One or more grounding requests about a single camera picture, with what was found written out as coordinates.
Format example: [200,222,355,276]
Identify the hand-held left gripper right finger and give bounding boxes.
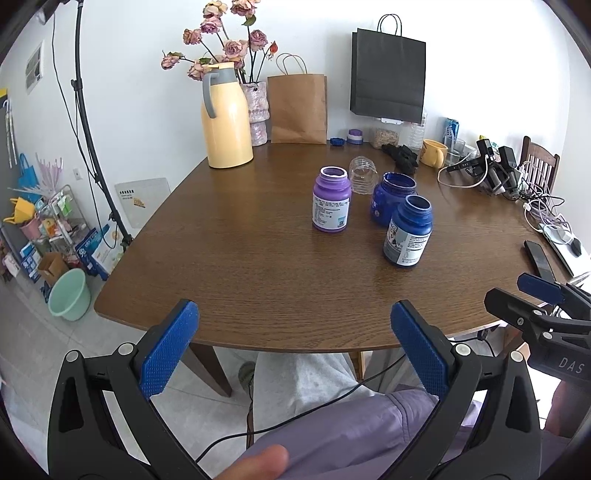
[390,299,543,480]

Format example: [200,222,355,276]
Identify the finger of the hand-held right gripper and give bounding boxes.
[484,287,570,343]
[516,272,591,320]

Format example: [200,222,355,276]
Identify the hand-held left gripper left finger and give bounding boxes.
[47,299,218,480]

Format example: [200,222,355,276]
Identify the clear plastic cup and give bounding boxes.
[349,156,379,195]

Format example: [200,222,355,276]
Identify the person's right forearm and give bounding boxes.
[544,381,591,438]

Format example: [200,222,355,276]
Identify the person's left hand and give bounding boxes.
[221,444,290,480]

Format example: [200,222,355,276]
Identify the black phone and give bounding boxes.
[524,240,558,283]

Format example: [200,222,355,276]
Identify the white flat box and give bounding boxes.
[539,222,591,278]

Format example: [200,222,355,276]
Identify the person's lavender shirt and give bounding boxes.
[231,387,571,480]

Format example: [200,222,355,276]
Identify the green plastic basin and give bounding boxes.
[48,268,92,322]

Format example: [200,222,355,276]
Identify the dark blue labelled jar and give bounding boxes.
[383,194,434,269]

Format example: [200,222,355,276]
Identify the person's grey pants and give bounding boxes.
[252,349,419,446]

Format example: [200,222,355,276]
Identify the blue and white box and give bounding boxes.
[74,224,123,280]

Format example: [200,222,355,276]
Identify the wooden chair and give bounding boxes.
[520,136,561,195]

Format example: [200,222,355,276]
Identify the small cardboard box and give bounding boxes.
[37,252,70,287]

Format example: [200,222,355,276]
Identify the white board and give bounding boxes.
[114,178,171,229]

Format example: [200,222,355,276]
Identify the wide dark blue jar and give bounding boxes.
[369,172,419,228]

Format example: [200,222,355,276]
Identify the clear drinking glass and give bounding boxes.
[444,137,466,166]

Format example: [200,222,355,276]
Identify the yellow mug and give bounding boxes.
[419,139,450,168]

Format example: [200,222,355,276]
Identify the purple plastic jar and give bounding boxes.
[312,166,352,232]

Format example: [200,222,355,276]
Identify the black gloves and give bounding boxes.
[381,143,422,175]

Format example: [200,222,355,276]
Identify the clear plastic water bottle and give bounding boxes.
[409,112,428,151]

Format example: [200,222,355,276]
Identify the clear jar of oats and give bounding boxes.
[373,127,400,149]

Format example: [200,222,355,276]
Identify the blue tote bag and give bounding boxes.
[17,153,41,204]

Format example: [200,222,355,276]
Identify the yellow thermos jug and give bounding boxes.
[201,62,254,169]

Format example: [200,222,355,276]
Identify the black light stand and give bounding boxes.
[69,0,136,256]

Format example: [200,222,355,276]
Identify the pink textured vase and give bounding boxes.
[241,81,269,147]

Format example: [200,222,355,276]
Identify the black paper bag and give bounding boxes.
[349,14,427,124]

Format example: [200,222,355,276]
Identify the brown paper bag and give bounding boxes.
[267,53,328,145]

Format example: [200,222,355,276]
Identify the dried pink roses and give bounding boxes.
[161,0,279,85]

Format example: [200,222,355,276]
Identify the tangle of white cables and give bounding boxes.
[517,182,568,232]

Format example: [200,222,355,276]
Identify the black camera gear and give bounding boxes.
[462,138,523,200]

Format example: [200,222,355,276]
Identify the wire storage rack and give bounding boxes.
[0,185,89,280]

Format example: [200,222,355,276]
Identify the white wall vent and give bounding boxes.
[24,41,45,89]

